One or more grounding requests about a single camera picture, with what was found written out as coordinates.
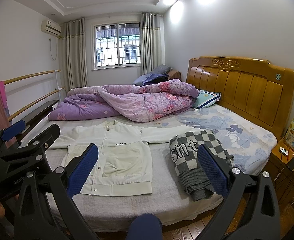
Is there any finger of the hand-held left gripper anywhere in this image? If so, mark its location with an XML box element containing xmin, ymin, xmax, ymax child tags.
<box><xmin>0</xmin><ymin>120</ymin><xmax>27</xmax><ymax>153</ymax></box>
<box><xmin>0</xmin><ymin>124</ymin><xmax>61</xmax><ymax>171</ymax></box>

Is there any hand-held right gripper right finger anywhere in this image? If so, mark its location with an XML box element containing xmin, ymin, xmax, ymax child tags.
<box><xmin>190</xmin><ymin>144</ymin><xmax>281</xmax><ymax>240</ymax></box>

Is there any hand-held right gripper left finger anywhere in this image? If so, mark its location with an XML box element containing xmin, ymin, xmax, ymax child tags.
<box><xmin>13</xmin><ymin>143</ymin><xmax>100</xmax><ymax>240</ymax></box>

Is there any grey white checkered sweater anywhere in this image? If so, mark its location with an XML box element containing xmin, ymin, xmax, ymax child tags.
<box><xmin>169</xmin><ymin>129</ymin><xmax>235</xmax><ymax>202</ymax></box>

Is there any white snap-button jacket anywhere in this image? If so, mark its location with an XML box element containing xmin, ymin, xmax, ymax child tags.
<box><xmin>47</xmin><ymin>120</ymin><xmax>213</xmax><ymax>196</ymax></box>

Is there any pink hanging cloth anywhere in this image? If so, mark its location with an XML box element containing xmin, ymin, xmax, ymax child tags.
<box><xmin>0</xmin><ymin>81</ymin><xmax>13</xmax><ymax>148</ymax></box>

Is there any floral bed sheet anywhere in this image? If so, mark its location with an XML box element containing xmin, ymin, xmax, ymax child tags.
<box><xmin>174</xmin><ymin>104</ymin><xmax>279</xmax><ymax>178</ymax></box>

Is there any blue striped pillow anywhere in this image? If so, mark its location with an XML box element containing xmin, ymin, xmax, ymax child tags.
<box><xmin>192</xmin><ymin>90</ymin><xmax>222</xmax><ymax>110</ymax></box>

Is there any wooden nightstand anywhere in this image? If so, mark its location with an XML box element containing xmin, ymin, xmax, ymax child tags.
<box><xmin>270</xmin><ymin>140</ymin><xmax>294</xmax><ymax>207</ymax></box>

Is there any purple floral quilt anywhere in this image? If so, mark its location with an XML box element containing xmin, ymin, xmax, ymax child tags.
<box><xmin>48</xmin><ymin>78</ymin><xmax>200</xmax><ymax>123</ymax></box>

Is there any person's blue trouser leg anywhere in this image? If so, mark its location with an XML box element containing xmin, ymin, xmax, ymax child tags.
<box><xmin>128</xmin><ymin>213</ymin><xmax>164</xmax><ymax>240</ymax></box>

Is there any wooden headboard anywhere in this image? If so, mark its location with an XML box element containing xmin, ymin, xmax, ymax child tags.
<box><xmin>186</xmin><ymin>56</ymin><xmax>294</xmax><ymax>143</ymax></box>

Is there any yellow packet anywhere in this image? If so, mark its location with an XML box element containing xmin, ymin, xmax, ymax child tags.
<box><xmin>284</xmin><ymin>118</ymin><xmax>294</xmax><ymax>151</ymax></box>

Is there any grey beige curtain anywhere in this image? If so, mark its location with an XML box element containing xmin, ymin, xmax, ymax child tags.
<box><xmin>61</xmin><ymin>17</ymin><xmax>88</xmax><ymax>91</ymax></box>
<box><xmin>140</xmin><ymin>12</ymin><xmax>163</xmax><ymax>77</ymax></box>

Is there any brown chair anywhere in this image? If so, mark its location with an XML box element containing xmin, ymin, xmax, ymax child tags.
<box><xmin>168</xmin><ymin>68</ymin><xmax>182</xmax><ymax>81</ymax></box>

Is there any white air conditioner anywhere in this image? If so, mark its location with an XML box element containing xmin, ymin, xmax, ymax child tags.
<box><xmin>40</xmin><ymin>19</ymin><xmax>62</xmax><ymax>36</ymax></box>

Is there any pile of blue clothing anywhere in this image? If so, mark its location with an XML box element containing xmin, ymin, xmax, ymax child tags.
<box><xmin>132</xmin><ymin>64</ymin><xmax>172</xmax><ymax>87</ymax></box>

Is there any barred window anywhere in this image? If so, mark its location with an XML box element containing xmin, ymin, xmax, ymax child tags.
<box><xmin>91</xmin><ymin>22</ymin><xmax>142</xmax><ymax>71</ymax></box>

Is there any air conditioner cable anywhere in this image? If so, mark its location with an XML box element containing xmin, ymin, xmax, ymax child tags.
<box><xmin>49</xmin><ymin>38</ymin><xmax>58</xmax><ymax>61</ymax></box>

